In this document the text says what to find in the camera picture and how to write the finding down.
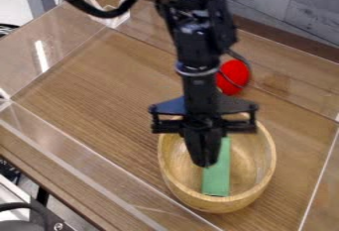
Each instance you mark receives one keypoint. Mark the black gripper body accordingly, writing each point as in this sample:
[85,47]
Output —
[202,109]

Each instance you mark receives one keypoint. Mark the red plush strawberry toy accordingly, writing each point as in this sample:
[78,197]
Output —
[234,76]

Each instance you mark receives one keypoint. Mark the brown wooden bowl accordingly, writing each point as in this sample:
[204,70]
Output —
[242,180]

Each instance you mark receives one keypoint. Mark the green rectangular stick block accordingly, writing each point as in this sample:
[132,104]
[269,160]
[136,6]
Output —
[218,172]

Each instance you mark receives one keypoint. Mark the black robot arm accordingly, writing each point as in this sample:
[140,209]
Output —
[204,33]

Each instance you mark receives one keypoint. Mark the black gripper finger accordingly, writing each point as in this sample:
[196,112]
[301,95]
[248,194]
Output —
[214,139]
[194,143]

